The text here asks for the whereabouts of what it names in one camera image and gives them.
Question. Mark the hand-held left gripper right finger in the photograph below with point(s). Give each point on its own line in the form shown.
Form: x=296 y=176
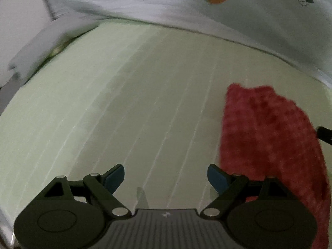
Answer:
x=216 y=178

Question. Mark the red checked garment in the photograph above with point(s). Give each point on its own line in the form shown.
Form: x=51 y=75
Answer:
x=272 y=134

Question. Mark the green checked bed mat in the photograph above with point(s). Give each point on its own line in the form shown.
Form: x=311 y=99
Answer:
x=129 y=109

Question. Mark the white padded cloth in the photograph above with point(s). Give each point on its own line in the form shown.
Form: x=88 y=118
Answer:
x=46 y=44

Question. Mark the carrot print light sheet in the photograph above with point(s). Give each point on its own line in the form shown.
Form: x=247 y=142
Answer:
x=181 y=5

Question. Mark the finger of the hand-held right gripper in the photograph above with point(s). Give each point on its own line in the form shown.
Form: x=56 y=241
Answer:
x=325 y=133

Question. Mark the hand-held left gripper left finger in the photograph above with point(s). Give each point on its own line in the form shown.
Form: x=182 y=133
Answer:
x=115 y=178

